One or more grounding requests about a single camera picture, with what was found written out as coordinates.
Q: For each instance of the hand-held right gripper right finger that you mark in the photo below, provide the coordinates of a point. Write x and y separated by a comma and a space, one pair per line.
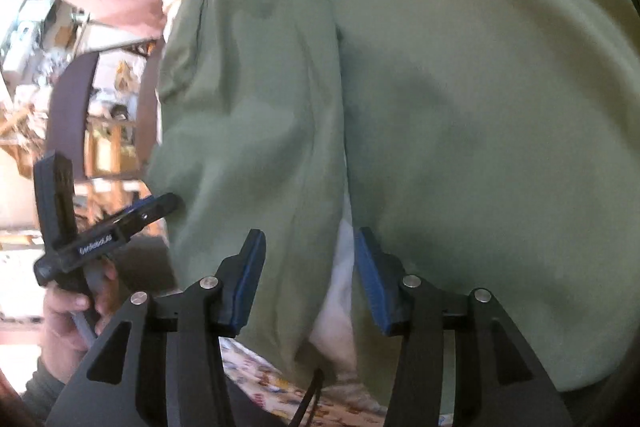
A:
375, 287

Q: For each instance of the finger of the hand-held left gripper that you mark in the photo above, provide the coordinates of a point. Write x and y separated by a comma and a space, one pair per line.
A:
55, 202
147, 212

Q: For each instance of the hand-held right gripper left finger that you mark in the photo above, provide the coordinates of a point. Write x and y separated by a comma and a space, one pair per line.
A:
247, 287

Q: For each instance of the olive green pants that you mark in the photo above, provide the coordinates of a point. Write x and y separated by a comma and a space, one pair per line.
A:
450, 107

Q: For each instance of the person's left forearm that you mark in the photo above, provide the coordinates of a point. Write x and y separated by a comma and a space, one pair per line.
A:
42, 392

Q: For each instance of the person's left hand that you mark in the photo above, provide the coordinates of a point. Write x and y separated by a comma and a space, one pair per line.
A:
62, 332

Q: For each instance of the dark brown chair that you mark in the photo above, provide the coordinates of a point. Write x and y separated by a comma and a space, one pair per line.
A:
72, 107

